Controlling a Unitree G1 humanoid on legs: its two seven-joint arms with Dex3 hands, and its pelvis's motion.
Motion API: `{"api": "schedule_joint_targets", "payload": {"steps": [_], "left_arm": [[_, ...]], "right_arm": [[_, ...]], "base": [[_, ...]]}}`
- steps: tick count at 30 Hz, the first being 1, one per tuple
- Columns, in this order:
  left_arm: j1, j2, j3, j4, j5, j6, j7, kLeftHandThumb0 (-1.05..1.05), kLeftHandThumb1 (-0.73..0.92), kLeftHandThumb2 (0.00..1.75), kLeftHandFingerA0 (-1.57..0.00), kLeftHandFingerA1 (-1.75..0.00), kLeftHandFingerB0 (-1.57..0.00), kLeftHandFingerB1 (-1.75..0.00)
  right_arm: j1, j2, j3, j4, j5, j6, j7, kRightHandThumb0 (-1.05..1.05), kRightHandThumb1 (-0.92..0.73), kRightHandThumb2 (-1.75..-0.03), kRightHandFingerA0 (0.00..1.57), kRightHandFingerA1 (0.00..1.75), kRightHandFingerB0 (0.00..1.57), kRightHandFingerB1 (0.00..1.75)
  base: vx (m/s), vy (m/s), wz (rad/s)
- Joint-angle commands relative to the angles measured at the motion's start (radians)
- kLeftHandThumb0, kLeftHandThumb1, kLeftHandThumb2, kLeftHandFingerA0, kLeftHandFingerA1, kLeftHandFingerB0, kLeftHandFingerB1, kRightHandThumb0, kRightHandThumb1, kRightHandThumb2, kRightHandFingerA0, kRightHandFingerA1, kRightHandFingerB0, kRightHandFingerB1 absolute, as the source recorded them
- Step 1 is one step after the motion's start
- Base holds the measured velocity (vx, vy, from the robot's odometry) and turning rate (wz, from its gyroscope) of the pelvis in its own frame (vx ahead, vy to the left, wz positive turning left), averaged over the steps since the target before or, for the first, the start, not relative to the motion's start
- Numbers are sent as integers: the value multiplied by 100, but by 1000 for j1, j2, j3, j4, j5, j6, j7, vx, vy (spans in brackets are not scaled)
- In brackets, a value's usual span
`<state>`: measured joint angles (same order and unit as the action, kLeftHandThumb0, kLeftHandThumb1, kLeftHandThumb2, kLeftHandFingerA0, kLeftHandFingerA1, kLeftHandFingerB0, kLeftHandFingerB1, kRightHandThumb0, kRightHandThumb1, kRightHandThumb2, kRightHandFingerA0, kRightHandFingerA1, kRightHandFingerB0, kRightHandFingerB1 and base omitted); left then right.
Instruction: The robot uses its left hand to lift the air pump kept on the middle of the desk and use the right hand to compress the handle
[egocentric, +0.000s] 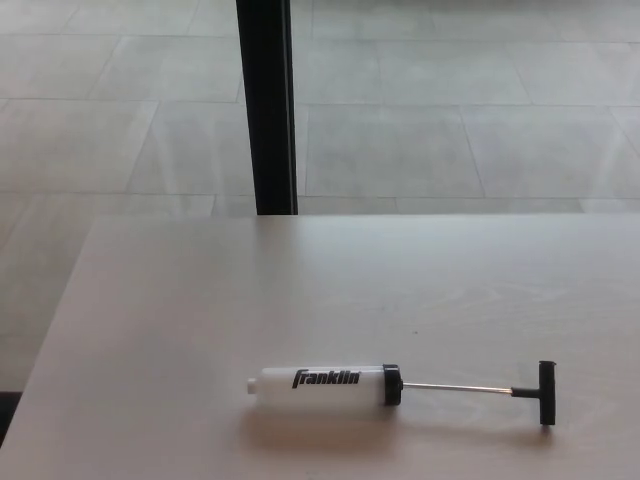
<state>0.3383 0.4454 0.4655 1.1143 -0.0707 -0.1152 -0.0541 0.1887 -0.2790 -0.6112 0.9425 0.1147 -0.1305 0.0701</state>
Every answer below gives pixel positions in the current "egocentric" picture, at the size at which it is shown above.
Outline black vertical window frame post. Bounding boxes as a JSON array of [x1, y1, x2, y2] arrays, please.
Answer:
[[235, 0, 300, 217]]

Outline white Franklin hand air pump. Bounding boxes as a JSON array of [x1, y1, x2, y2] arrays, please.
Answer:
[[245, 359, 559, 428]]

